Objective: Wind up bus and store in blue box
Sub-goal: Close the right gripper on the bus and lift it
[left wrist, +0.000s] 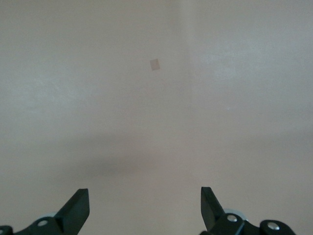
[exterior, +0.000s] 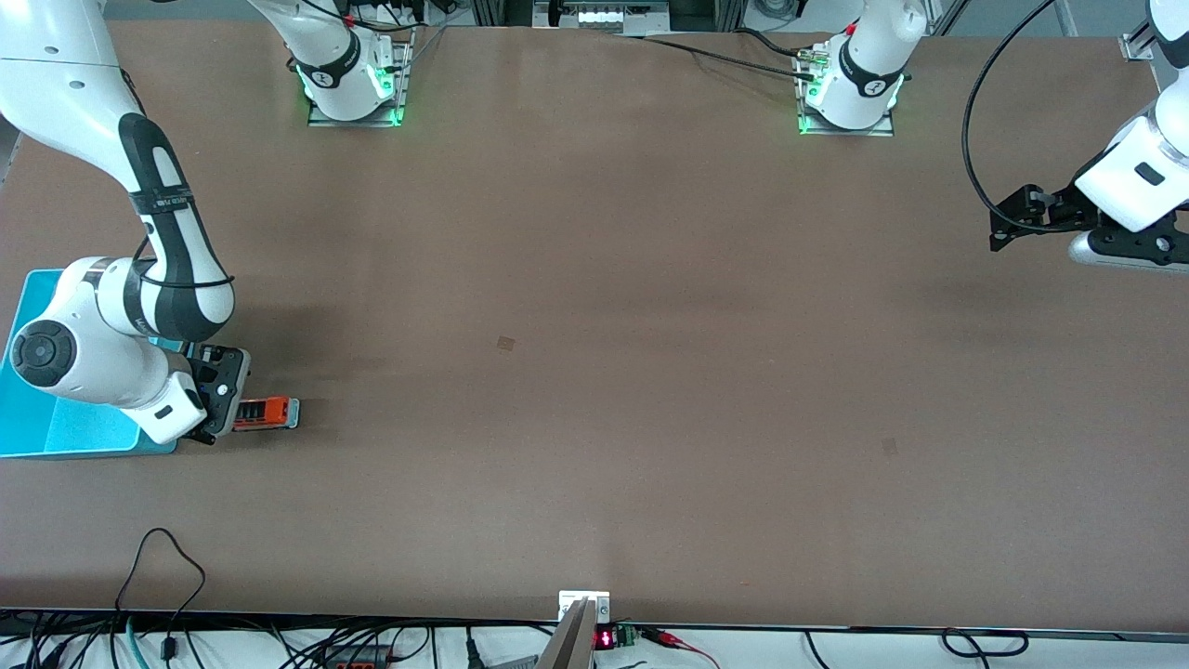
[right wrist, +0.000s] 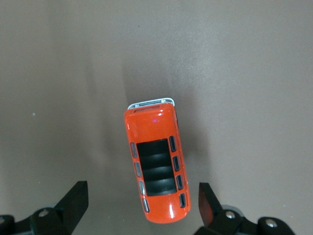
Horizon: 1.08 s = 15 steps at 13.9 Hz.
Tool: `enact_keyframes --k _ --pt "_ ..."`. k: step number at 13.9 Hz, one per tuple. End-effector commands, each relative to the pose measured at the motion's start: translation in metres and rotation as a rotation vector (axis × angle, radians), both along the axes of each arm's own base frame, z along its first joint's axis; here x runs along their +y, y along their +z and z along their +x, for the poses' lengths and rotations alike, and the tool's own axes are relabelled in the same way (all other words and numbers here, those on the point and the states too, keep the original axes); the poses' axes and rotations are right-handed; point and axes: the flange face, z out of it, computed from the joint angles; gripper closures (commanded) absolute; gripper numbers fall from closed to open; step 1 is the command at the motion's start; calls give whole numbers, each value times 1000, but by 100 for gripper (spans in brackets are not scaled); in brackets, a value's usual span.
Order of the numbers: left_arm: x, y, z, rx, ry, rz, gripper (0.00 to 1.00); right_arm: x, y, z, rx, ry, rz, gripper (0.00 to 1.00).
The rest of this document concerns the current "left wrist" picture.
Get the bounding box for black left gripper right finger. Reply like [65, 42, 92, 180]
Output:
[200, 186, 261, 235]

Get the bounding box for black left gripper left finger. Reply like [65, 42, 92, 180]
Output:
[12, 188, 90, 235]

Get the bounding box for brown tape square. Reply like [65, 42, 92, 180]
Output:
[149, 58, 161, 72]

